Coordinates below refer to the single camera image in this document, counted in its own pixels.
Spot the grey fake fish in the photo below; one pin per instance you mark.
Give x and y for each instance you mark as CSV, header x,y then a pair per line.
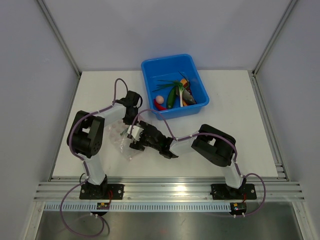
x,y
188,98

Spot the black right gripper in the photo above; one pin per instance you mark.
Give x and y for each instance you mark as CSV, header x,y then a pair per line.
x,y
139,144

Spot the left aluminium frame post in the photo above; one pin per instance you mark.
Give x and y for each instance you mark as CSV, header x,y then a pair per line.
x,y
57,33

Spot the clear zip top bag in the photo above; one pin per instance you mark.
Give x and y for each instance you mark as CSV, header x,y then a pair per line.
x,y
121,143

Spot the right aluminium frame post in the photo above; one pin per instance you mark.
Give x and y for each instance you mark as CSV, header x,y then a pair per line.
x,y
275,35

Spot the fake green onion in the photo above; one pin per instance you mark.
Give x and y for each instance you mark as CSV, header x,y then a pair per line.
x,y
177,85

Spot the blue plastic bin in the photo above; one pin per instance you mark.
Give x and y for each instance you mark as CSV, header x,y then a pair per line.
x,y
164,70

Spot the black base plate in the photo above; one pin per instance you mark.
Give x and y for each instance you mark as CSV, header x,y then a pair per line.
x,y
220,191
101,192

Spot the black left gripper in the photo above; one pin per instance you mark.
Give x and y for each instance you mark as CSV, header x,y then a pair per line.
x,y
128,122

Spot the red fake chili pepper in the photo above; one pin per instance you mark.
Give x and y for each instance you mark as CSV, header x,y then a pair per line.
x,y
158,106

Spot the fake green cucumber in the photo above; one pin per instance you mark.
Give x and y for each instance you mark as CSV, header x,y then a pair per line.
x,y
171,98

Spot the aluminium frame post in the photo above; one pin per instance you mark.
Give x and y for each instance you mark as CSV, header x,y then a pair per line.
x,y
57,33
275,35

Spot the white slotted cable duct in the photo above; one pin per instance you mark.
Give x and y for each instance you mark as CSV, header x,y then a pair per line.
x,y
148,207

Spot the fake steak slice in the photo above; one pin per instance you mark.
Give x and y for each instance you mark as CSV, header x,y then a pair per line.
x,y
184,81

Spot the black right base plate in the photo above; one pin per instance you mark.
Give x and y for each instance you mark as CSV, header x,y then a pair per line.
x,y
220,191

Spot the aluminium mounting rail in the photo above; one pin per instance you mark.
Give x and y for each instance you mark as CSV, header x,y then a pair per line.
x,y
165,189

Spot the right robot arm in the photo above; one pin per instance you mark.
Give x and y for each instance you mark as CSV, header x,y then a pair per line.
x,y
214,145

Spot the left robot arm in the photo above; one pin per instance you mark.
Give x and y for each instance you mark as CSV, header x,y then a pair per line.
x,y
85,137

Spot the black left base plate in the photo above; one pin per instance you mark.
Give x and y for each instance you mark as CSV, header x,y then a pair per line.
x,y
101,192

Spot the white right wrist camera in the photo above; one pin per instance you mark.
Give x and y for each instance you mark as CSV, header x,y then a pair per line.
x,y
134,132

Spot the fake egg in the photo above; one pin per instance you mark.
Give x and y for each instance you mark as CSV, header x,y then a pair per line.
x,y
159,99

